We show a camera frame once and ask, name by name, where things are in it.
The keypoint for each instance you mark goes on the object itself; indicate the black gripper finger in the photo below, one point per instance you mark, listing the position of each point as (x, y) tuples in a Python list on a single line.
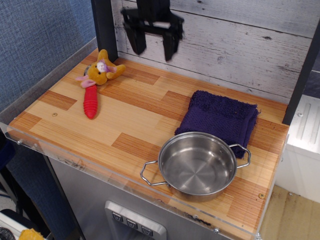
[(171, 38), (136, 37)]

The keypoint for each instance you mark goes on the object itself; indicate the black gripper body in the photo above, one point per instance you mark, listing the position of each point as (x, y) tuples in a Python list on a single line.
[(152, 16)]

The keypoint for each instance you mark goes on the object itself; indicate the dark blue cloth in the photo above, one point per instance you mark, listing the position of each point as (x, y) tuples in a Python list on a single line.
[(229, 119)]

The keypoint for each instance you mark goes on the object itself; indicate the brown plush toy animal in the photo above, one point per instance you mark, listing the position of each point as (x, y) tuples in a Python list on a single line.
[(99, 72)]

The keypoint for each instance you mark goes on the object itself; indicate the clear acrylic front guard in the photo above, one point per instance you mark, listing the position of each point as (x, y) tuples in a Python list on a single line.
[(238, 211)]

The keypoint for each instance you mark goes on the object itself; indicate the stainless toy fridge cabinet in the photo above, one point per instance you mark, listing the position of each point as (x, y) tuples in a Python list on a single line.
[(87, 193)]

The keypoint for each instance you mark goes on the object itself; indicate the white ribbed counter unit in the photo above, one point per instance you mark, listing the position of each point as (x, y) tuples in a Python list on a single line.
[(299, 167)]

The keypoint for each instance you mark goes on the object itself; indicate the silver dispenser button panel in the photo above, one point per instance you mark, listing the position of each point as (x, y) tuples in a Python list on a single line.
[(126, 224)]

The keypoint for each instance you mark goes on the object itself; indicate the yellow object bottom left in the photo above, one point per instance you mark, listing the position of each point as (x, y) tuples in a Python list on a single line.
[(30, 234)]

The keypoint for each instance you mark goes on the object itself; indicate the dark left frame post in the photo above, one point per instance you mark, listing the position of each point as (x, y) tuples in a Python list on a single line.
[(104, 27)]

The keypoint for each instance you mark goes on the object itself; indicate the dark frame post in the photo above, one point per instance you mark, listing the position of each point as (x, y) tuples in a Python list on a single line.
[(303, 77), (104, 27)]

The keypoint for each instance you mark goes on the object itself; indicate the red ribbed handle spoon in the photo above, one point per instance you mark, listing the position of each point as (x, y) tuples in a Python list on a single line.
[(90, 103)]

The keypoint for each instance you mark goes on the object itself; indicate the steel pan with handles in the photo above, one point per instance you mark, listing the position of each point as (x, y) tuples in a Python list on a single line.
[(198, 166)]

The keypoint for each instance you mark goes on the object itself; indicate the dark right frame post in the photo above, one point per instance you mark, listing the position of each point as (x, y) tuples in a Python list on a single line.
[(303, 77)]

